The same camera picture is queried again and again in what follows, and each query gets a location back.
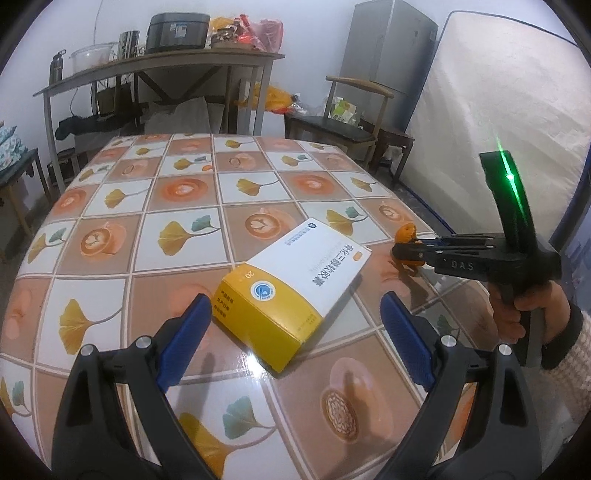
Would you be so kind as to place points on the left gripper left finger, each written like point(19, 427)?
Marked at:
point(91, 439)

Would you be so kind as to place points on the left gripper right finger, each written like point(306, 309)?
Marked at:
point(501, 439)

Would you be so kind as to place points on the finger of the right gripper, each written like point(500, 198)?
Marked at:
point(436, 245)
point(432, 255)

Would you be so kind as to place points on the orange peel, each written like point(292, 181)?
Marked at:
point(407, 234)

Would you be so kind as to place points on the yellow white medicine box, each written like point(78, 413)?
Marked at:
point(275, 301)

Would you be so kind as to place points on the dark wooden stool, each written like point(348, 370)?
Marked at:
point(386, 139)

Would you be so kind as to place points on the wooden chair right side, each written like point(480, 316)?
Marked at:
point(340, 121)

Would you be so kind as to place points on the white mattress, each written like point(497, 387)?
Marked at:
point(496, 82)

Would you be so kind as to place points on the yellow plastic bag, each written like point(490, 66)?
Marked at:
point(278, 100)

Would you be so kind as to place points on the grey refrigerator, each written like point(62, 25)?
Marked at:
point(391, 43)

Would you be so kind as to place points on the pink plastic bag on shelf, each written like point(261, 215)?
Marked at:
point(241, 33)

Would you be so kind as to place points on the wooden chair with cushion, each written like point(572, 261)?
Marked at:
point(29, 165)

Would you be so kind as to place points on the floral cushion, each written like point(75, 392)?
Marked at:
point(11, 147)

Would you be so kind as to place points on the grey rice cooker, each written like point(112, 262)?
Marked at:
point(177, 31)

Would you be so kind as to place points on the metal water bottle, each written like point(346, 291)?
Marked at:
point(56, 67)

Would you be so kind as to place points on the clear plastic bowl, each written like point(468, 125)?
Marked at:
point(91, 56)

